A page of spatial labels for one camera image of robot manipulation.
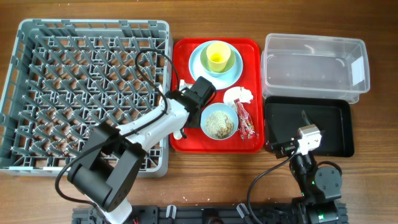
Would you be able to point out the light blue plate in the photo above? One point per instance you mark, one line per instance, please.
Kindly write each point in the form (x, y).
(224, 81)

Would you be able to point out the black plastic tray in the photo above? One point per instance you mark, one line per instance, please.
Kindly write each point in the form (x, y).
(332, 117)

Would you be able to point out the yellow plastic cup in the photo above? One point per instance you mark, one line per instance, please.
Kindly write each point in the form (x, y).
(218, 54)

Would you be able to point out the white plastic fork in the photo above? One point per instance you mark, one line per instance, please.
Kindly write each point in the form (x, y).
(184, 85)

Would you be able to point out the white napkin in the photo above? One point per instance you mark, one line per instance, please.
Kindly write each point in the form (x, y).
(237, 93)

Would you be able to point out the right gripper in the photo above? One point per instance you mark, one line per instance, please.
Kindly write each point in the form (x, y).
(284, 149)

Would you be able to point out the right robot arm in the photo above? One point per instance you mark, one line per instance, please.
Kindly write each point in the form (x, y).
(319, 182)

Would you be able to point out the light blue bowl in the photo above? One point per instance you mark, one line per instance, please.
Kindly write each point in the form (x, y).
(222, 107)

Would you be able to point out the red snack wrapper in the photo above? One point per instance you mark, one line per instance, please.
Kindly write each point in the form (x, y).
(246, 127)

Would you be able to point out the grey dishwasher rack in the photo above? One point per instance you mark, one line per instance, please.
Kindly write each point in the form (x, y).
(67, 76)

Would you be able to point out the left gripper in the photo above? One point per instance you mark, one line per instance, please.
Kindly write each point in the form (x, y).
(196, 124)

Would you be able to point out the clear plastic bin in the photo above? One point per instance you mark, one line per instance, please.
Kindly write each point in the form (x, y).
(314, 66)

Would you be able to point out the light green bowl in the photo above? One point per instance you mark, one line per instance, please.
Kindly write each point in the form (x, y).
(205, 64)

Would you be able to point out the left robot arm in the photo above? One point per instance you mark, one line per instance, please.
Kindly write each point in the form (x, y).
(110, 160)

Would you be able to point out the rice and nut scraps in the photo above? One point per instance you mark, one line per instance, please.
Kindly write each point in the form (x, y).
(219, 125)

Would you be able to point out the red plastic tray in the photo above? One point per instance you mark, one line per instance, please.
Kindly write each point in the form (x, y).
(196, 140)

